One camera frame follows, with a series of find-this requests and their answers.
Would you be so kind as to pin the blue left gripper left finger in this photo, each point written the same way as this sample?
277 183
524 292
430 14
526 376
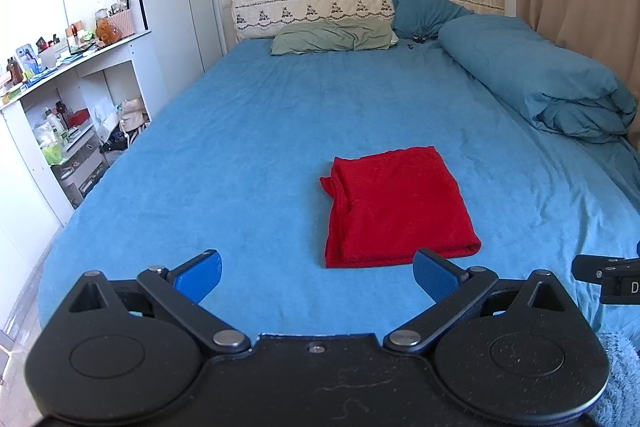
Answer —
175 296

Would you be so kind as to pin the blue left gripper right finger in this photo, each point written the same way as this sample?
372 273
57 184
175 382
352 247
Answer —
456 293

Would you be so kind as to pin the red knit sweater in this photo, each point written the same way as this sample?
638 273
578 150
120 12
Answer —
388 206

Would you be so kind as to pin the fluffy blue rug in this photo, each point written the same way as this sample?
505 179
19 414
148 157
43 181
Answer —
619 405

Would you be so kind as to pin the beige bag in shelf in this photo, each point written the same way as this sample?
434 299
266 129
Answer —
132 116

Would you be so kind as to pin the rolled blue duvet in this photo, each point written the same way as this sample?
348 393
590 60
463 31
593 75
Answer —
554 89

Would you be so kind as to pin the white shelving desk unit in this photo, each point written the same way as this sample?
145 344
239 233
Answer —
126 69

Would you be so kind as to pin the small dark object on bed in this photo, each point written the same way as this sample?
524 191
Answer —
415 41

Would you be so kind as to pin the orange plush on shelf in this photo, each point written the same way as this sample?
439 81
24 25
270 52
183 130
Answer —
106 32

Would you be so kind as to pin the green pillow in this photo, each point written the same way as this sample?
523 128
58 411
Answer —
350 34

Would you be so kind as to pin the dark teal pillow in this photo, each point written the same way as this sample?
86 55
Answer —
423 19

